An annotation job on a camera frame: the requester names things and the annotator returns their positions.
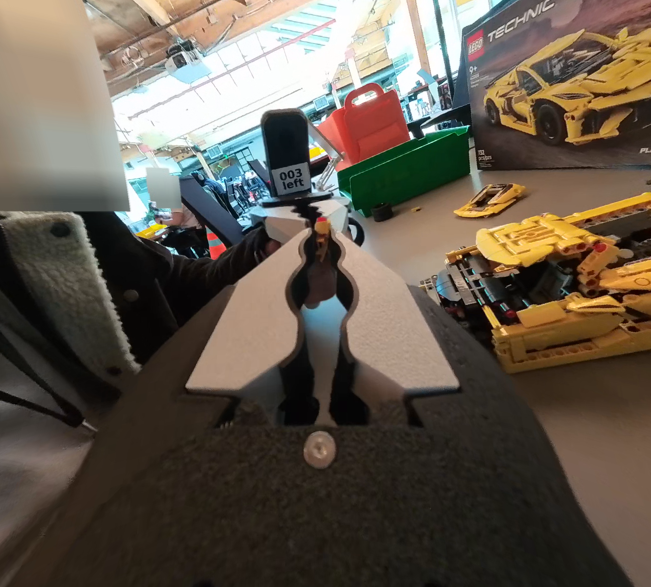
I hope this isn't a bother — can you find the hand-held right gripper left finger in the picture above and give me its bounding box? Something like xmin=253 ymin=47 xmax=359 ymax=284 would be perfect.
xmin=185 ymin=229 xmax=318 ymax=426

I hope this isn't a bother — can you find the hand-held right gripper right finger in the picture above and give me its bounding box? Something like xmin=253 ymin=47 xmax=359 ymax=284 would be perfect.
xmin=330 ymin=230 xmax=461 ymax=421

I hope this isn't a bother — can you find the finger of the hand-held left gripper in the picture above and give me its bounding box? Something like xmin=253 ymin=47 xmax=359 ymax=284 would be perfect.
xmin=263 ymin=205 xmax=313 ymax=242
xmin=316 ymin=200 xmax=353 ymax=236

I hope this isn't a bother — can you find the small yellow brick connector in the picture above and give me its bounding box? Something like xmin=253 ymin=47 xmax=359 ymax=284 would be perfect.
xmin=313 ymin=217 xmax=332 ymax=262

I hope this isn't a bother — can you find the yellow brick car model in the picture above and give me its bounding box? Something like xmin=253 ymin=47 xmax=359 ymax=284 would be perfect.
xmin=421 ymin=193 xmax=651 ymax=374

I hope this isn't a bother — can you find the person's left forearm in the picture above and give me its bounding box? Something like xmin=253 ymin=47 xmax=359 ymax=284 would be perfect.
xmin=168 ymin=226 xmax=271 ymax=324

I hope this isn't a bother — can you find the white desk lamp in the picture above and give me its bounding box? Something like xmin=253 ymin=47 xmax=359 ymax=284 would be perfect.
xmin=308 ymin=128 xmax=348 ymax=194

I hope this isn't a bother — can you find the grey desk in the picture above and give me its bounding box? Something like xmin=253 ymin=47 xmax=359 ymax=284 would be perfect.
xmin=351 ymin=165 xmax=651 ymax=587

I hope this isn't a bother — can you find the person's left hand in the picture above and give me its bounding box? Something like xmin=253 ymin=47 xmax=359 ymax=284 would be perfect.
xmin=303 ymin=262 xmax=340 ymax=309

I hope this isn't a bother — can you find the black office chair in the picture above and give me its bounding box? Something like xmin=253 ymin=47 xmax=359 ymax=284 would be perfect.
xmin=180 ymin=175 xmax=246 ymax=248

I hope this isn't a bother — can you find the green plastic bin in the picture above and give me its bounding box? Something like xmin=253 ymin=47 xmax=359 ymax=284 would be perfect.
xmin=337 ymin=126 xmax=471 ymax=218

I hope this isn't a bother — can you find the red bag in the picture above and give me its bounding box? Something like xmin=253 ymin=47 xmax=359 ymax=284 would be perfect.
xmin=318 ymin=83 xmax=412 ymax=172

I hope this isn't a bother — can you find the ceiling projector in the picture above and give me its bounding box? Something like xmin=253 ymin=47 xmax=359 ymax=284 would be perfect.
xmin=164 ymin=40 xmax=212 ymax=85

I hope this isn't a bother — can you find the yellow car roof section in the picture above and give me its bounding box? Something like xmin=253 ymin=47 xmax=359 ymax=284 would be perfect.
xmin=454 ymin=184 xmax=526 ymax=218

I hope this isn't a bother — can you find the person's fleece-collared jacket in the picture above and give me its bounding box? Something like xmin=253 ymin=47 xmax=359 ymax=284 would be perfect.
xmin=0 ymin=211 xmax=179 ymax=385

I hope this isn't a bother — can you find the black floor lamp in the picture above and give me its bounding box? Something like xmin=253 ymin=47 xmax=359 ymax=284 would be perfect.
xmin=401 ymin=0 xmax=457 ymax=101

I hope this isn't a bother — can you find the person's light grey hoodie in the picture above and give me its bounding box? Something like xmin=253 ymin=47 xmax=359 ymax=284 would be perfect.
xmin=0 ymin=292 xmax=102 ymax=552

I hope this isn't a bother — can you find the toy car set box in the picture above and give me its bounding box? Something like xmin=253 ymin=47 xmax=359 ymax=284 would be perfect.
xmin=462 ymin=0 xmax=651 ymax=171

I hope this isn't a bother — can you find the black hoodie drawstring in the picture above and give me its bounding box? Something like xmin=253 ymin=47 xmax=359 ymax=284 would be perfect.
xmin=0 ymin=388 xmax=98 ymax=433

